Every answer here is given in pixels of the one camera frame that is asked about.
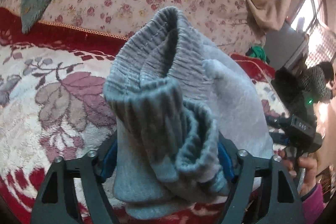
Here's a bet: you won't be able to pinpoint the light grey sweatpants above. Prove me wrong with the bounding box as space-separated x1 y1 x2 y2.
103 6 273 220

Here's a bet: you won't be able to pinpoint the pink sleeve forearm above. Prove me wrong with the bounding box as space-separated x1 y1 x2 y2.
301 183 325 224

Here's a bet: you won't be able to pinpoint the person right hand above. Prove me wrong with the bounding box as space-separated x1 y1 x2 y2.
278 150 318 197

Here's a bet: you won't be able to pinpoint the green object by bed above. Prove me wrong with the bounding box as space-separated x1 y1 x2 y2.
245 46 270 64

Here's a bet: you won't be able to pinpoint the red floral plush blanket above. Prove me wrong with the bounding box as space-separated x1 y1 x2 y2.
0 7 292 224

